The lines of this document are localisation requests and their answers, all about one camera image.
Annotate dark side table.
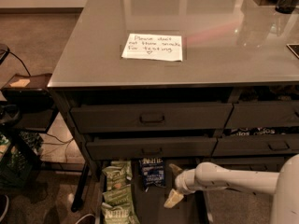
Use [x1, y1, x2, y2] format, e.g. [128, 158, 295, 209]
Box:
[1, 74, 58, 133]

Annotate dark tablet on counter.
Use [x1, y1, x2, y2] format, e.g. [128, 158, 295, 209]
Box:
[286, 44, 299, 59]

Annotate grey cabinet counter unit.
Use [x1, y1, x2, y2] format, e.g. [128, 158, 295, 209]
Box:
[49, 0, 299, 224]

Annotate top left drawer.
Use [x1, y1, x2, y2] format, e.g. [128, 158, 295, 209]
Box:
[70, 103, 233, 133]

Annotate middle right drawer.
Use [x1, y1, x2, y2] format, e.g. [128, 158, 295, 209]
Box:
[213, 134, 299, 157]

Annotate green chip bag middle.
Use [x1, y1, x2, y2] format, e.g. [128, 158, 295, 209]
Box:
[103, 185, 133, 206]

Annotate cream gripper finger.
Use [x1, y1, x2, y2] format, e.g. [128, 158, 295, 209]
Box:
[169, 163, 183, 175]
[164, 189, 184, 208]

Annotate white handwritten paper note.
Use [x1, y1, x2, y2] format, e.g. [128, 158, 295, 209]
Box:
[121, 34, 183, 62]

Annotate green chip bag back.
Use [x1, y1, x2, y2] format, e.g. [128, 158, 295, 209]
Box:
[103, 161, 133, 190]

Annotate middle left drawer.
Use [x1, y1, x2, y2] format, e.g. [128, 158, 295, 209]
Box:
[86, 136, 217, 160]

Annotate dark crate with snacks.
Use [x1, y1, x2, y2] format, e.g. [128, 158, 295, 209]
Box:
[0, 132, 43, 189]

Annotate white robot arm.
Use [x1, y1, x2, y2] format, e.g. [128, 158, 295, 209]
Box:
[164, 155, 299, 224]

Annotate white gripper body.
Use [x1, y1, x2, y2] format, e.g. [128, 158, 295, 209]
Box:
[175, 169, 196, 195]

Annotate open bottom left drawer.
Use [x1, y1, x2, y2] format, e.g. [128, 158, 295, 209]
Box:
[94, 157, 215, 224]

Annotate dark snack bags in drawer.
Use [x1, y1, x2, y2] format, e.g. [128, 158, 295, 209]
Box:
[224, 126, 299, 136]

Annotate blue Kettle chip bag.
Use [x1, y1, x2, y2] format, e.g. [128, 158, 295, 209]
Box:
[139, 158, 165, 190]

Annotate green Kettle chip bag front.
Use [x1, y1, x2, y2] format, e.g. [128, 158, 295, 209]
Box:
[101, 203, 140, 224]

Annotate top right drawer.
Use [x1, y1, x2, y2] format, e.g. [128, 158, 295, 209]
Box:
[226, 101, 299, 129]

